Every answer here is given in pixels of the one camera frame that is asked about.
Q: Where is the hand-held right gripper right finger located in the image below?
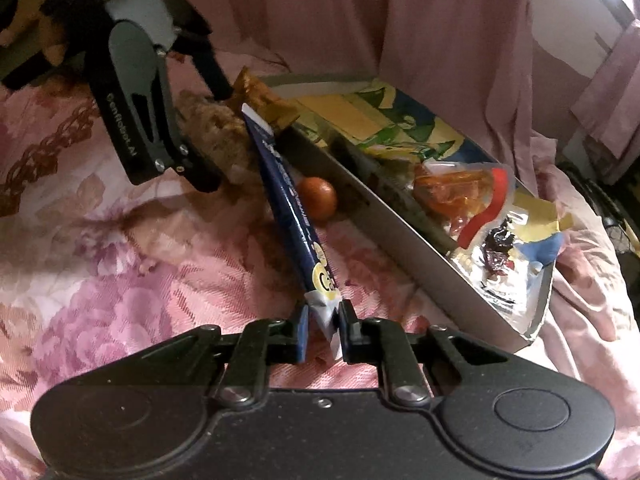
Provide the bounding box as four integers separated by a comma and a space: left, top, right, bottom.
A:
339, 300, 511, 407

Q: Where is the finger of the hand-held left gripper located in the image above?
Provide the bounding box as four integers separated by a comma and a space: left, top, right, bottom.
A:
82, 19, 226, 194
160, 0, 237, 103

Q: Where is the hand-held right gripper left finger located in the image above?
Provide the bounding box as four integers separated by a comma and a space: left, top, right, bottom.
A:
150, 300, 313, 408

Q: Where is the grey cardboard box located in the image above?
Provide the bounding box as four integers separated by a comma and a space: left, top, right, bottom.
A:
255, 74, 557, 357

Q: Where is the blue snack packet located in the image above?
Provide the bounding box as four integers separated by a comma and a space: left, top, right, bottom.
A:
241, 102, 347, 361

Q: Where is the silver packet with dark snack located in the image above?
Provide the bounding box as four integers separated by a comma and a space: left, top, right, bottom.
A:
447, 210, 547, 312

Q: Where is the orange red snack packet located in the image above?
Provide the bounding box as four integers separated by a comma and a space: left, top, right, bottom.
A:
412, 160, 517, 252

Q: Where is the person's left hand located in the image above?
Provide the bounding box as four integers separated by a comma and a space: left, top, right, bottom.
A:
0, 0, 71, 67

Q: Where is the pink cloth with brown pattern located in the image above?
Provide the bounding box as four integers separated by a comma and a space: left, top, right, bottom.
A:
0, 85, 132, 217

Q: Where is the golden brown snack packet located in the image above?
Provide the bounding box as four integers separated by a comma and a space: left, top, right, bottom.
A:
232, 66, 301, 132

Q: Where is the brown round snack ball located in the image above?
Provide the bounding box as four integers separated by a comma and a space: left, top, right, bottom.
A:
297, 177, 339, 224

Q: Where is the floral bed sheet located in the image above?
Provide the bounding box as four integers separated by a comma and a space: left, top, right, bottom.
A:
0, 50, 640, 480

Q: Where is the pink curtain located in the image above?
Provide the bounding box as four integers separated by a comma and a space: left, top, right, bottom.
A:
150, 0, 640, 196

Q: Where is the colourful foil bag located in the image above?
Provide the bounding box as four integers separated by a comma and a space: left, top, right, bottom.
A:
295, 77, 574, 261

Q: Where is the mauve window curtain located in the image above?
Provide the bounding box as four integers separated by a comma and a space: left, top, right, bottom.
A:
570, 20, 640, 187

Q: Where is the black wire fan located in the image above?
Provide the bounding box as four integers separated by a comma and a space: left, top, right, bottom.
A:
555, 160, 640, 261

